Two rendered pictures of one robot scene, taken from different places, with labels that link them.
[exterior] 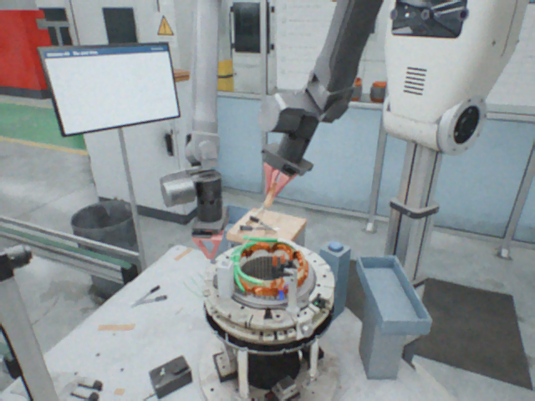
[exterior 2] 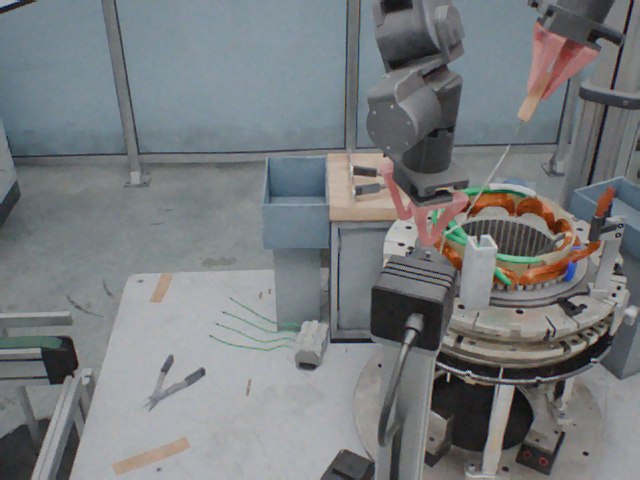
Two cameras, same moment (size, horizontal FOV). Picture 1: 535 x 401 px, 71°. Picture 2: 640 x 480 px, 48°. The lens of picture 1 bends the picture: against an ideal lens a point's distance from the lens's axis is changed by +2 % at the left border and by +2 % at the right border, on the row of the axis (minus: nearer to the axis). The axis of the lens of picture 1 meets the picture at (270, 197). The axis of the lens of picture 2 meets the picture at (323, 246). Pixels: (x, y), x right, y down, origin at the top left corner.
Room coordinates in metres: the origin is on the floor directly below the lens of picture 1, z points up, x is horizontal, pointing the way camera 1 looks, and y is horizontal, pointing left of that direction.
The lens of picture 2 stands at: (0.13, 0.57, 1.65)
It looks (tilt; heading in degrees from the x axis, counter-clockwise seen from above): 34 degrees down; 334
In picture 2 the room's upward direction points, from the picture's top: straight up
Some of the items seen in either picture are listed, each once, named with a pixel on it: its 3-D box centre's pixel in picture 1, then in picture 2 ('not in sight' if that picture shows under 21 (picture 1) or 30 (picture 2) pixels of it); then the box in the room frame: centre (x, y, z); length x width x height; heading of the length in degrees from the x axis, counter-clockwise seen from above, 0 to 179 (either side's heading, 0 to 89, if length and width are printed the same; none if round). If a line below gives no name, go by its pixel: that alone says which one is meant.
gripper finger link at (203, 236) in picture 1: (210, 239); (426, 207); (0.74, 0.14, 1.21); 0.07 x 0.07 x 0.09; 85
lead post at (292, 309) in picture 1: (293, 291); (607, 255); (0.62, -0.05, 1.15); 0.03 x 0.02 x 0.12; 61
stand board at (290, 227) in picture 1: (267, 229); (387, 184); (1.04, 0.01, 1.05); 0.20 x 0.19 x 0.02; 65
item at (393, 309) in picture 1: (383, 326); (634, 291); (0.75, -0.30, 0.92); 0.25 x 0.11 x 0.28; 1
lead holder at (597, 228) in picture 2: (282, 269); (601, 220); (0.63, -0.03, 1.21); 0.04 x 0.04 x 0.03; 69
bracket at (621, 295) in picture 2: (302, 325); (614, 310); (0.61, -0.07, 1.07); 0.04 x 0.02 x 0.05; 117
